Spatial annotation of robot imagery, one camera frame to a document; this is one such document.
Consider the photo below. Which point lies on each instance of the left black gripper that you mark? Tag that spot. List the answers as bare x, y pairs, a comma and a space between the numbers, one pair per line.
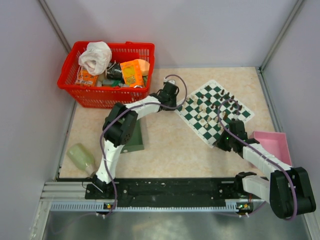
174, 98

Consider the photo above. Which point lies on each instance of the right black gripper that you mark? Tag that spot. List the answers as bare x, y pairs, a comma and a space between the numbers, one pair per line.
219, 143

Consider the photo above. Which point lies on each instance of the green white chess mat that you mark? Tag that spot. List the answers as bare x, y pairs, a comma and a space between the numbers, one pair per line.
200, 109

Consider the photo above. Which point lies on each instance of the dark green plastic tray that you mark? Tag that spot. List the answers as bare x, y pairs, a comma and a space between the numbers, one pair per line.
136, 142

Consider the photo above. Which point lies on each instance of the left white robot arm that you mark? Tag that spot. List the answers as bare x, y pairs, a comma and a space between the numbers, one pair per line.
119, 126

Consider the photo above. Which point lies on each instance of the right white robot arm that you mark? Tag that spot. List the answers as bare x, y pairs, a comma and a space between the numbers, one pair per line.
285, 188

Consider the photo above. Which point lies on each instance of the peach sponge block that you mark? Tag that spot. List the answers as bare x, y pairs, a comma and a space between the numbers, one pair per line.
144, 67

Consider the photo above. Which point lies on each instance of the orange yellow snack package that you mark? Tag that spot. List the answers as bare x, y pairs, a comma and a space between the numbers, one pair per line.
132, 74

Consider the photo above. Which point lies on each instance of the pink plastic tray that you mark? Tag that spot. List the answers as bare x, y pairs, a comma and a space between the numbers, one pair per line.
275, 143

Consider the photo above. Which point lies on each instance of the black wrapped bundle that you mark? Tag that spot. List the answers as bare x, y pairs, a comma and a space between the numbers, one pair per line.
114, 71

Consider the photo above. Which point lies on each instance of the red plastic shopping basket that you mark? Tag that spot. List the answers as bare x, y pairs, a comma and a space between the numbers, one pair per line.
105, 97

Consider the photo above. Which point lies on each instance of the white crumpled plastic bag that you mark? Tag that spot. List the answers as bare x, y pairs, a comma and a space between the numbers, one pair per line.
96, 58

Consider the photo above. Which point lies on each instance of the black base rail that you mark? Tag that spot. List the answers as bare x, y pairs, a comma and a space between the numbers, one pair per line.
177, 192

